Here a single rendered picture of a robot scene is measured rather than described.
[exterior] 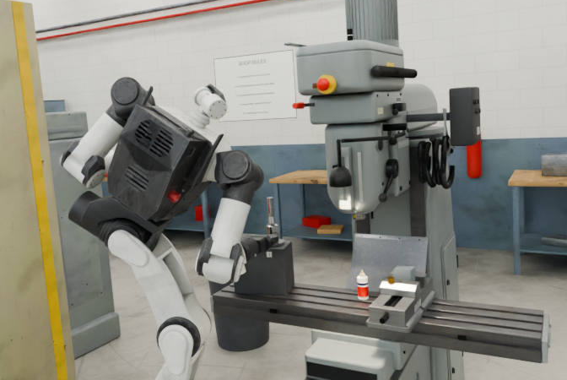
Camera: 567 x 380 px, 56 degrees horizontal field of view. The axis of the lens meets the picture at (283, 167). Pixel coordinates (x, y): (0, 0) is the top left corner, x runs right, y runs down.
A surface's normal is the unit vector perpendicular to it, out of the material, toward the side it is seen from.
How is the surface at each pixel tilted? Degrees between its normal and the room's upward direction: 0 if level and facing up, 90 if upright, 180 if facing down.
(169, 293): 90
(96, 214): 90
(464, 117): 90
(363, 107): 90
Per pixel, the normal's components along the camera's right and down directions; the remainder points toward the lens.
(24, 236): 0.88, 0.00
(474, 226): -0.47, 0.14
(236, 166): -0.22, -0.28
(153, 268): -0.15, 0.13
